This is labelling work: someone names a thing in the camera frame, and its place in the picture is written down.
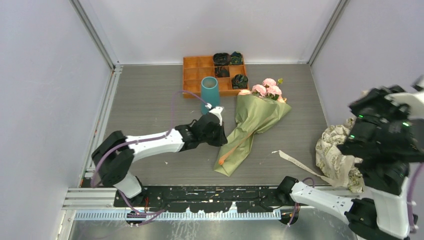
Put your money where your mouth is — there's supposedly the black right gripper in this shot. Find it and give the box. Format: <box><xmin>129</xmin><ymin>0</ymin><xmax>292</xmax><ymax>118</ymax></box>
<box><xmin>338</xmin><ymin>81</ymin><xmax>415</xmax><ymax>147</ymax></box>

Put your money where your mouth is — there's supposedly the green and peach wrapping paper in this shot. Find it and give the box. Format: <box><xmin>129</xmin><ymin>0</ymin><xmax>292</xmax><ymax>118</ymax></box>
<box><xmin>213</xmin><ymin>94</ymin><xmax>292</xmax><ymax>177</ymax></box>

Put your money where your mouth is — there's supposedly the pink flower bunch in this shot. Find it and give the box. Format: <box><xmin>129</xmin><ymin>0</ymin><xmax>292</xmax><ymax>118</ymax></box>
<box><xmin>238</xmin><ymin>78</ymin><xmax>287</xmax><ymax>103</ymax></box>

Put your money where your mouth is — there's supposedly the cream printed ribbon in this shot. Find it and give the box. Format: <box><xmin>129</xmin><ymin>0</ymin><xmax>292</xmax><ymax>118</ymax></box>
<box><xmin>271</xmin><ymin>150</ymin><xmax>335</xmax><ymax>186</ymax></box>

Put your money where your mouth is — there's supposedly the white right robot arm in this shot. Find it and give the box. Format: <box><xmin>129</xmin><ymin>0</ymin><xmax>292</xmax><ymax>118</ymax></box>
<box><xmin>276</xmin><ymin>83</ymin><xmax>424</xmax><ymax>240</ymax></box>

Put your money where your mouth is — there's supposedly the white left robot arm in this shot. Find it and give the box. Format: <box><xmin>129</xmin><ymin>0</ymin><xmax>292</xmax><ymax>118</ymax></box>
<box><xmin>90</xmin><ymin>106</ymin><xmax>228</xmax><ymax>207</ymax></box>

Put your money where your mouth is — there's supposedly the teal cylindrical vase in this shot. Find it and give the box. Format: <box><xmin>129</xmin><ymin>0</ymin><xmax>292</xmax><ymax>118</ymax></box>
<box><xmin>200</xmin><ymin>76</ymin><xmax>221</xmax><ymax>107</ymax></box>

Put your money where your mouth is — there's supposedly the dark rolled cloth front right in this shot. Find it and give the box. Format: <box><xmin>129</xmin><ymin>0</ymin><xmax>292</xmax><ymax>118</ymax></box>
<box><xmin>231</xmin><ymin>74</ymin><xmax>249</xmax><ymax>90</ymax></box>

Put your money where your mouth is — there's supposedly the dark rolled cloth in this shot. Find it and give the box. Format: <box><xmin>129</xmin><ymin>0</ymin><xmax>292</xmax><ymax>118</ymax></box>
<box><xmin>229</xmin><ymin>51</ymin><xmax>244</xmax><ymax>66</ymax></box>
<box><xmin>214</xmin><ymin>66</ymin><xmax>230</xmax><ymax>78</ymax></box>
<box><xmin>231</xmin><ymin>74</ymin><xmax>249</xmax><ymax>90</ymax></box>
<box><xmin>212</xmin><ymin>52</ymin><xmax>231</xmax><ymax>67</ymax></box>

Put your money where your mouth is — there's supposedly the dark rolled cloth middle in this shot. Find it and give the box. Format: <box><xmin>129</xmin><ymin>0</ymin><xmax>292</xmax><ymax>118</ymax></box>
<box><xmin>214</xmin><ymin>66</ymin><xmax>230</xmax><ymax>78</ymax></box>

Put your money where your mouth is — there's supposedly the orange wooden compartment tray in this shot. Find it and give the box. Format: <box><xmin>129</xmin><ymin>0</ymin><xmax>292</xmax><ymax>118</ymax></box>
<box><xmin>182</xmin><ymin>55</ymin><xmax>247</xmax><ymax>97</ymax></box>

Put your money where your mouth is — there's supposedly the cream green printed cloth bag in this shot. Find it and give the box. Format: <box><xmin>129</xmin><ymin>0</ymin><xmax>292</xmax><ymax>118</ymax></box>
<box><xmin>315</xmin><ymin>117</ymin><xmax>365</xmax><ymax>193</ymax></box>

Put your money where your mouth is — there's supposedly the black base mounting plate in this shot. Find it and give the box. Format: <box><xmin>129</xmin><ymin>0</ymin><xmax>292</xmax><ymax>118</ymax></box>
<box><xmin>129</xmin><ymin>185</ymin><xmax>301</xmax><ymax>214</ymax></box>

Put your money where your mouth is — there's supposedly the dark rolled cloth back left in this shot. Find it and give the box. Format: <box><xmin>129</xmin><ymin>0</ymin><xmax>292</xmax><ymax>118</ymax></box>
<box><xmin>212</xmin><ymin>52</ymin><xmax>231</xmax><ymax>67</ymax></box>

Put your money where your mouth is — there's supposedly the dark rolled cloth back right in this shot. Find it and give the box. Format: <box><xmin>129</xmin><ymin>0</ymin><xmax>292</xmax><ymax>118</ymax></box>
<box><xmin>229</xmin><ymin>51</ymin><xmax>244</xmax><ymax>66</ymax></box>

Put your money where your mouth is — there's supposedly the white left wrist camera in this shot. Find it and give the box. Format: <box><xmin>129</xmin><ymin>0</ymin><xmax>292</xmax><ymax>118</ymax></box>
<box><xmin>205</xmin><ymin>103</ymin><xmax>225</xmax><ymax>127</ymax></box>

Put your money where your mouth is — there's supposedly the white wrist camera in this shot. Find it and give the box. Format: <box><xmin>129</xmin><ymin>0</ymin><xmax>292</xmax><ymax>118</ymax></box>
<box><xmin>385</xmin><ymin>74</ymin><xmax>424</xmax><ymax>119</ymax></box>
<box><xmin>205</xmin><ymin>103</ymin><xmax>225</xmax><ymax>127</ymax></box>

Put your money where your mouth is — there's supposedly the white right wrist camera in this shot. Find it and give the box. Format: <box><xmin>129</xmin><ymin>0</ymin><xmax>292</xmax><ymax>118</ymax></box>
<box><xmin>385</xmin><ymin>74</ymin><xmax>424</xmax><ymax>119</ymax></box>

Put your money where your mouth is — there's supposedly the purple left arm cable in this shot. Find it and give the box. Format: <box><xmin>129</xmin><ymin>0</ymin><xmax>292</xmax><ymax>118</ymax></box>
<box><xmin>90</xmin><ymin>90</ymin><xmax>213</xmax><ymax>227</ymax></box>

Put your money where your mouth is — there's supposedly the aluminium frame rail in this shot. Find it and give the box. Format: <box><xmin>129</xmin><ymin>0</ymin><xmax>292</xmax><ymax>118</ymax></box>
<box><xmin>63</xmin><ymin>188</ymin><xmax>284</xmax><ymax>225</ymax></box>

